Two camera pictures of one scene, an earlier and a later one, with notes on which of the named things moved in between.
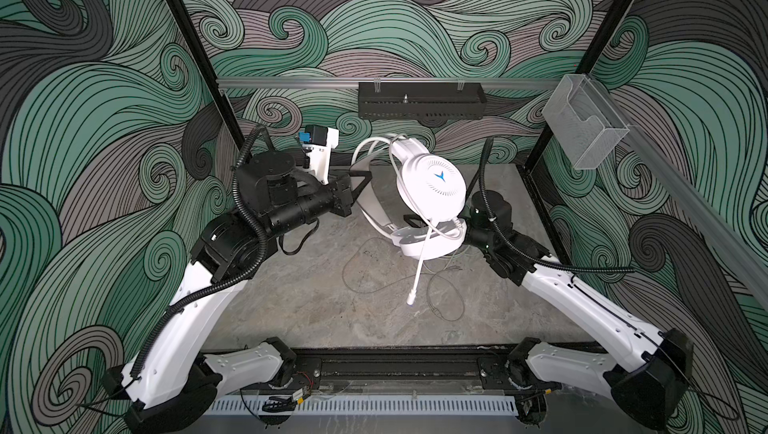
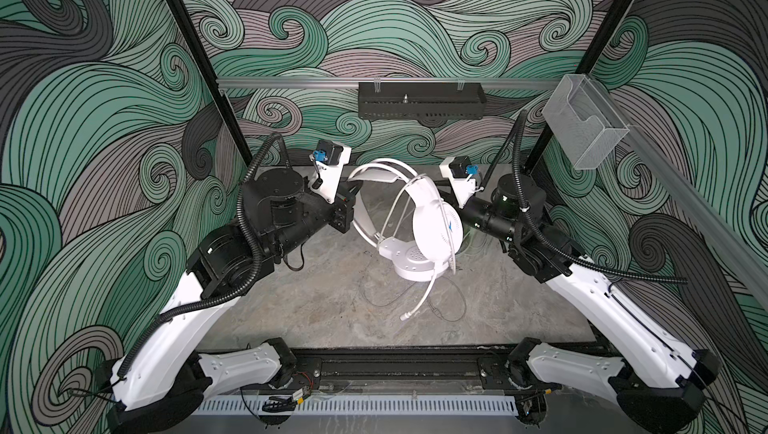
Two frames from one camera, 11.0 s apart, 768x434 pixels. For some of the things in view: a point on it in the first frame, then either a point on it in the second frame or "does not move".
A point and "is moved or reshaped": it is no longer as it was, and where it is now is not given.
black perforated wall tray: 421,100 does not move
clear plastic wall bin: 585,123 does not move
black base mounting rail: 454,369 does not move
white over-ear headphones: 431,190 is moved or reshaped
